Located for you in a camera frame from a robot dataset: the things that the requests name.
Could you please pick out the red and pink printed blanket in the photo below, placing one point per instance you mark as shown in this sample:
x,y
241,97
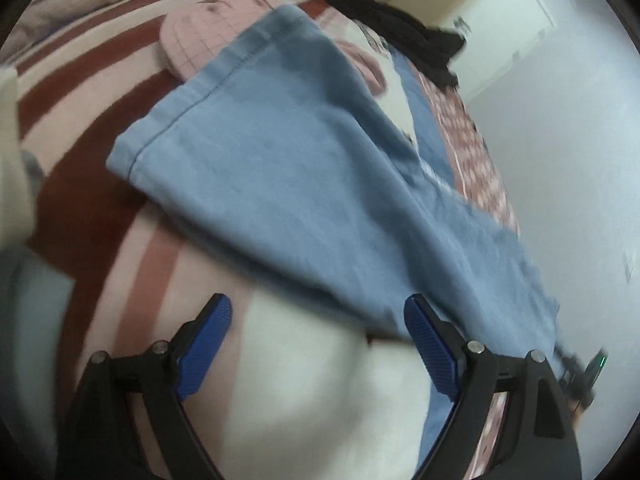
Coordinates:
x,y
125,220

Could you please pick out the black cloth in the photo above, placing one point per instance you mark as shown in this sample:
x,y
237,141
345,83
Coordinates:
x,y
405,30

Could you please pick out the white door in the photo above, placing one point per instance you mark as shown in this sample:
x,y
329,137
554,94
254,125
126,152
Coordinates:
x,y
495,25

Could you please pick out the cream cloth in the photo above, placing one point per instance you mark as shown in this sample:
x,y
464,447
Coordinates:
x,y
12,160

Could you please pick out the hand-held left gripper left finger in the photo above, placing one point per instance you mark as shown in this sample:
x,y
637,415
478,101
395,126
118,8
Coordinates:
x,y
202,340

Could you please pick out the pink grid pillow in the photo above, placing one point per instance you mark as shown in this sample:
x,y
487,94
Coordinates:
x,y
200,40

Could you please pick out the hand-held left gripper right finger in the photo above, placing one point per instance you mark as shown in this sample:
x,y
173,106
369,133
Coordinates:
x,y
434,345

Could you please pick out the light blue denim pants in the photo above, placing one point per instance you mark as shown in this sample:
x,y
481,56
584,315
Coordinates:
x,y
320,185

